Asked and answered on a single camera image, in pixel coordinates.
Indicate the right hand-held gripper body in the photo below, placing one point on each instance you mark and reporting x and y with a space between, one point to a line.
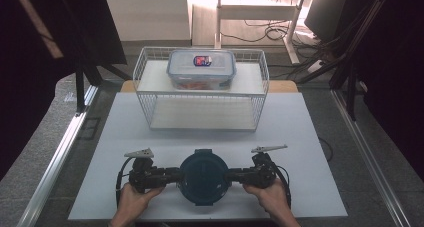
261 175

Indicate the white desk frame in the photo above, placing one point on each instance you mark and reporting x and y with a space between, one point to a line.
256 12

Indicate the white cabinet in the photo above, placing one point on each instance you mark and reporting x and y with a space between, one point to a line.
146 15

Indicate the clear rectangular lidded container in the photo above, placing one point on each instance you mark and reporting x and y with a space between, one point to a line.
201 68

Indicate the person's right hand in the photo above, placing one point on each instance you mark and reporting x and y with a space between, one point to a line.
270 198

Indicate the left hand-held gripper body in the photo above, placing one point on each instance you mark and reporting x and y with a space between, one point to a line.
145 177

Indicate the white power strip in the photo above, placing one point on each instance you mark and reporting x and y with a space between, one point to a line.
315 66

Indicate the aluminium rail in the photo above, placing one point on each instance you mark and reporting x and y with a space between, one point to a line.
366 153
56 160

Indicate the person's left hand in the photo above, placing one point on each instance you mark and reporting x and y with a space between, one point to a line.
133 202

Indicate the black metal stand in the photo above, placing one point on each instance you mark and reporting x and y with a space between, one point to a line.
80 87
350 83

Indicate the dark monitor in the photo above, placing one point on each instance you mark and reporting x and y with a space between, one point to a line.
325 17

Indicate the wooden board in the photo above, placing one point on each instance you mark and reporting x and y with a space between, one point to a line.
283 86

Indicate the white table mat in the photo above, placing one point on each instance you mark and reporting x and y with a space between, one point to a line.
283 137

